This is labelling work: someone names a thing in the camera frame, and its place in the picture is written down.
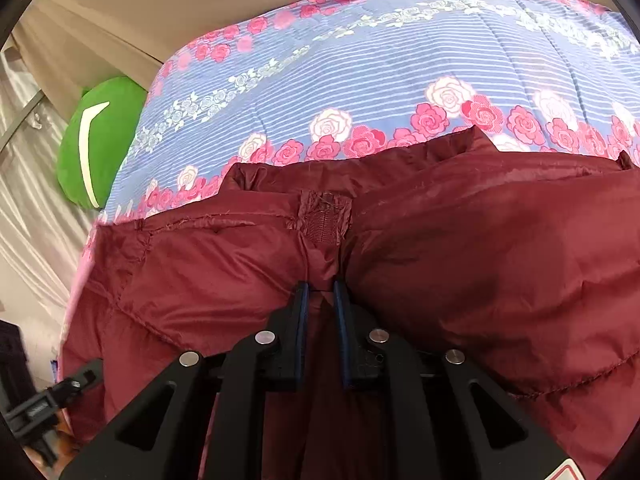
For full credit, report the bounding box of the white satin curtain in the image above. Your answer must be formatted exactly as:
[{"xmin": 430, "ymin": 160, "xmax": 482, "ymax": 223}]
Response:
[{"xmin": 0, "ymin": 42, "xmax": 103, "ymax": 323}]

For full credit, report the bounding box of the green plush pillow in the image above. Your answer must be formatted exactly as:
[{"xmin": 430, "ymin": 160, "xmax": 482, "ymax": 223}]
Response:
[{"xmin": 56, "ymin": 76, "xmax": 149, "ymax": 210}]

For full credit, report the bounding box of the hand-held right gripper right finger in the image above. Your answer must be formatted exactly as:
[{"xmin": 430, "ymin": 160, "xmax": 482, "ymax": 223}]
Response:
[{"xmin": 332, "ymin": 279, "xmax": 576, "ymax": 480}]

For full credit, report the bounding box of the pink floral blanket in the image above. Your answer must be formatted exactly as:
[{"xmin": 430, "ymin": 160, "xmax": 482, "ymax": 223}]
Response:
[{"xmin": 57, "ymin": 0, "xmax": 640, "ymax": 321}]

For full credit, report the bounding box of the grey metal rail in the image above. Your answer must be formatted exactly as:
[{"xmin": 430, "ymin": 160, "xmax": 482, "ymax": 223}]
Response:
[{"xmin": 0, "ymin": 89, "xmax": 43, "ymax": 153}]

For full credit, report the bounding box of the maroon down jacket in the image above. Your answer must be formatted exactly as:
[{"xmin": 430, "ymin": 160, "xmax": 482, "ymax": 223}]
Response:
[{"xmin": 59, "ymin": 125, "xmax": 640, "ymax": 480}]

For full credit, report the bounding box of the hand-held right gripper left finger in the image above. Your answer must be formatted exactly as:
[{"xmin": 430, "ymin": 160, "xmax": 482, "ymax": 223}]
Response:
[{"xmin": 60, "ymin": 280, "xmax": 312, "ymax": 480}]

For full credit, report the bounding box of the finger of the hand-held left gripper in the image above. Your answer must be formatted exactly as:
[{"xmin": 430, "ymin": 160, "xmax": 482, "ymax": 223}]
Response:
[{"xmin": 47, "ymin": 359, "xmax": 104, "ymax": 401}]

